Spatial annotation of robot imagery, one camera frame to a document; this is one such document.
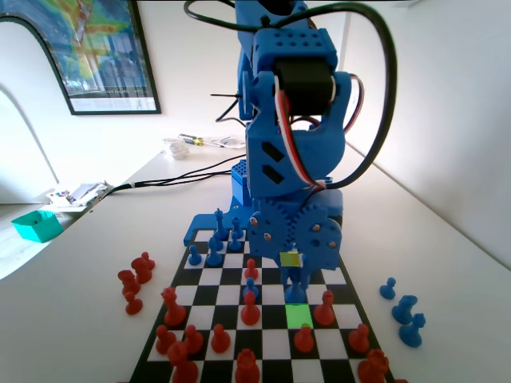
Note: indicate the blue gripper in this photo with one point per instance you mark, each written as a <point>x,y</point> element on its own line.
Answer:
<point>295,235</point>

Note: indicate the blue queen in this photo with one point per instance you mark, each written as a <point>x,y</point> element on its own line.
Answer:
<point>295,295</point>

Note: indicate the red pawn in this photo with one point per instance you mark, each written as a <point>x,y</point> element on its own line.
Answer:
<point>303,343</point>
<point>250,315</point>
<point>194,339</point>
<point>149,261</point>
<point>163,343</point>
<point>133,307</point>
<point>220,343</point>
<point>251,273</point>
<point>359,343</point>

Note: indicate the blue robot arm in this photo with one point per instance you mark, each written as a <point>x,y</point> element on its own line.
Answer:
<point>303,151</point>

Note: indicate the black and white chessboard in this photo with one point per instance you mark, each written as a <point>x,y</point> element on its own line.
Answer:
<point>271,319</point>

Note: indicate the blue pawn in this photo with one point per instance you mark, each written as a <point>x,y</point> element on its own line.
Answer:
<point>194,259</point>
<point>250,288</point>
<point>387,293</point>
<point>215,236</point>
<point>234,245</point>

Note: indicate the blue king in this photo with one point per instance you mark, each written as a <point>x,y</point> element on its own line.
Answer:
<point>219,225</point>

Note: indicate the red bishop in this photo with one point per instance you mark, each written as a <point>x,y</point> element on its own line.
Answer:
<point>324,313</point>

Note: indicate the printed paper sheets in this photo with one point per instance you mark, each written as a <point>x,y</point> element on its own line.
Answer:
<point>225,142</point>

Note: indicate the blue knight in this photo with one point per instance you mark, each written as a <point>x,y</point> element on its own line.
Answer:
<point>403,313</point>

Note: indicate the yellow black screwdriver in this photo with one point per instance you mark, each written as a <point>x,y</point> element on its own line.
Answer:
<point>193,139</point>

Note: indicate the crumpled white plastic bag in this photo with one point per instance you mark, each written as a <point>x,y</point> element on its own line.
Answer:
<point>177,151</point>

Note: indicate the red queen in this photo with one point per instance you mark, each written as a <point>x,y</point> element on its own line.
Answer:
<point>173,313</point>

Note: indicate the black zip tie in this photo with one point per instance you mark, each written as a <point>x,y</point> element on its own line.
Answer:
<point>223,95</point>

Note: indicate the red knight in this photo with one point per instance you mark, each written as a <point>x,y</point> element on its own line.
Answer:
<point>128,284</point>
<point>140,273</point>

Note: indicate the red king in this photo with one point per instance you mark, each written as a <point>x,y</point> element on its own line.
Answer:
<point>183,367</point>

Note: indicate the pile of paper packets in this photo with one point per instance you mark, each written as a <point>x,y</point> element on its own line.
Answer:
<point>84,191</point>

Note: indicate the teal plastic box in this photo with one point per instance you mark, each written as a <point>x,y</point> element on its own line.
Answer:
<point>40,231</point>

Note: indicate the framed map poster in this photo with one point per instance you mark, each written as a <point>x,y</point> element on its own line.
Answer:
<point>100,60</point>

